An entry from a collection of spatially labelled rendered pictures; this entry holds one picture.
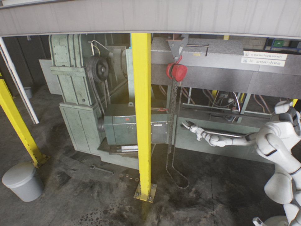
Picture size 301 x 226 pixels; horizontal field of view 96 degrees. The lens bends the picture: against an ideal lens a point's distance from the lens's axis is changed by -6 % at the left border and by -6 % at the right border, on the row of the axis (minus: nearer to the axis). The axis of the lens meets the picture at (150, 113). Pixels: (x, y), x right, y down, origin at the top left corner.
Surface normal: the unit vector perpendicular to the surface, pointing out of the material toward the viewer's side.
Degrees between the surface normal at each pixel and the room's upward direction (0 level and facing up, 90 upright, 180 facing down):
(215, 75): 90
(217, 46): 30
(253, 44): 90
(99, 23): 90
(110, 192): 0
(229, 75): 90
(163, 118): 45
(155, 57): 78
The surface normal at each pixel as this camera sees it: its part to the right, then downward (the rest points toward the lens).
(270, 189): -0.88, 0.26
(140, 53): -0.26, 0.50
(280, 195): -0.75, 0.32
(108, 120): 0.06, -0.25
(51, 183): 0.00, -0.86
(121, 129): 0.08, 0.52
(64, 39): -0.25, 0.22
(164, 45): -0.13, -0.49
